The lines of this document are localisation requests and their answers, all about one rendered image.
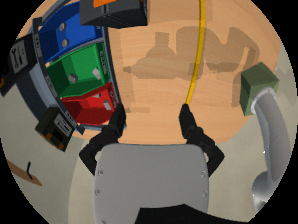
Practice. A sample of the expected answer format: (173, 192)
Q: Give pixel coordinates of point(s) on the yellow bar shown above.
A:
(199, 48)

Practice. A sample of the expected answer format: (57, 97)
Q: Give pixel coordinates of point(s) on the green open bin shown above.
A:
(81, 64)

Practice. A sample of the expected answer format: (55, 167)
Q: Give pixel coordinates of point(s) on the red bin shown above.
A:
(86, 109)

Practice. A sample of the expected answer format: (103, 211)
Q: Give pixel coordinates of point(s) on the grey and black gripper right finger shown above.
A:
(195, 135)

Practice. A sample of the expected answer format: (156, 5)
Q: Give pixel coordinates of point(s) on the blue open bin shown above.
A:
(51, 37)

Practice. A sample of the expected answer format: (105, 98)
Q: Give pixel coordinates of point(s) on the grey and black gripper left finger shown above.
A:
(108, 135)

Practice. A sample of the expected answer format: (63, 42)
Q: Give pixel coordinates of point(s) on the grey metal shelf rack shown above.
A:
(36, 87)

